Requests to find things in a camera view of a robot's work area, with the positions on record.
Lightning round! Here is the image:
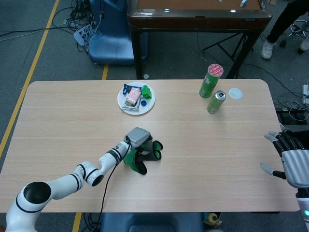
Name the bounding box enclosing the white round cable cover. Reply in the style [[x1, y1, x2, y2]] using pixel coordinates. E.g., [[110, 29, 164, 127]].
[[228, 87, 243, 100]]

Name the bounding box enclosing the brown mahjong table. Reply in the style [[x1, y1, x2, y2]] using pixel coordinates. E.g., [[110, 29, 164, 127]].
[[127, 0, 273, 80]]

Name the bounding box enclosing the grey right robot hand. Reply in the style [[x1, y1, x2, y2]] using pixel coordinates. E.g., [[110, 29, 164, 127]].
[[260, 123, 309, 188]]

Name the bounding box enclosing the white round plate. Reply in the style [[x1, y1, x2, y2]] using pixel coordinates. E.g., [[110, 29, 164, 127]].
[[117, 82, 156, 116]]

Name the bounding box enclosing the blue machine base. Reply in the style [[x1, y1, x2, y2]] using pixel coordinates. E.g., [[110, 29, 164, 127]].
[[88, 0, 148, 66]]

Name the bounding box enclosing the blue robot torso base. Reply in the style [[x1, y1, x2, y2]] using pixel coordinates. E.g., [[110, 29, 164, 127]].
[[100, 212, 203, 232]]

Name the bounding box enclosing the green toy block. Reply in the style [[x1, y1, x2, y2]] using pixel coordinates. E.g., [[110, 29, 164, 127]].
[[141, 85, 153, 101]]

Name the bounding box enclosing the person in black trousers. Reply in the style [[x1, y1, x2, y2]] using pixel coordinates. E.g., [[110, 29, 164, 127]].
[[260, 0, 309, 60]]

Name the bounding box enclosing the green and grey microfibre cloth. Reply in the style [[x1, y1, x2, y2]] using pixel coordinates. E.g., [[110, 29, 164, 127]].
[[123, 140, 164, 175]]

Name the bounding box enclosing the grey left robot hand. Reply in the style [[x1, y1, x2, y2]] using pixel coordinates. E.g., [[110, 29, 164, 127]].
[[124, 127, 154, 155]]

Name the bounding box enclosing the green chips tube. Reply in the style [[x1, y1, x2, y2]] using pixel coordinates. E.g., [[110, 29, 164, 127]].
[[198, 63, 225, 99]]

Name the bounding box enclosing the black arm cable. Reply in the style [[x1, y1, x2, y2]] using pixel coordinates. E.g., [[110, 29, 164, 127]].
[[82, 139, 132, 232]]

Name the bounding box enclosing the tangle of floor cables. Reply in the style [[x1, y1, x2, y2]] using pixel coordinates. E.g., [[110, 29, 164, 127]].
[[0, 0, 97, 53]]

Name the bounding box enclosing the white power strip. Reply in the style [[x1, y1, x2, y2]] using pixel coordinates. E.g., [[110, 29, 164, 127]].
[[73, 25, 94, 46]]

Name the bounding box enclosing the office chair base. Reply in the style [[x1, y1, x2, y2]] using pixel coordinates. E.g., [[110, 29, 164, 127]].
[[280, 18, 309, 48]]

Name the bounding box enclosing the silver white snack packet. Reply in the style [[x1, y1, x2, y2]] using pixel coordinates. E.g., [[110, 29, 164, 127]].
[[121, 96, 141, 114]]

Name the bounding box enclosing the green drink can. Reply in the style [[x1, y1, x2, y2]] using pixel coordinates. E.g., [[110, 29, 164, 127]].
[[207, 90, 227, 115]]

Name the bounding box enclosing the pink tissue pack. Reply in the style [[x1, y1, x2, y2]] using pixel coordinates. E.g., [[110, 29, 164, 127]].
[[126, 87, 142, 103]]

